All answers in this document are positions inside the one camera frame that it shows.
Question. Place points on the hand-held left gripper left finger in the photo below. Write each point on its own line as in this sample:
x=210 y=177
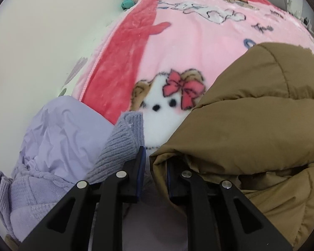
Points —
x=141 y=174

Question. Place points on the grey lavender knit sweater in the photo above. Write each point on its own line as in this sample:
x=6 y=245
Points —
x=117 y=146

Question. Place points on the brown puffer jacket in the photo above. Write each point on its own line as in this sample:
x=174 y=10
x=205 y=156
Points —
x=251 y=123

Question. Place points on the pink printed blanket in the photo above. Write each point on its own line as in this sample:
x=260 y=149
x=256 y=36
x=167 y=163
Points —
x=198 y=44

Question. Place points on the teal small item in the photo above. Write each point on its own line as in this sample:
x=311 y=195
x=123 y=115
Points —
x=127 y=3

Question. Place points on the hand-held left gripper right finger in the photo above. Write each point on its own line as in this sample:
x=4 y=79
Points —
x=170 y=183

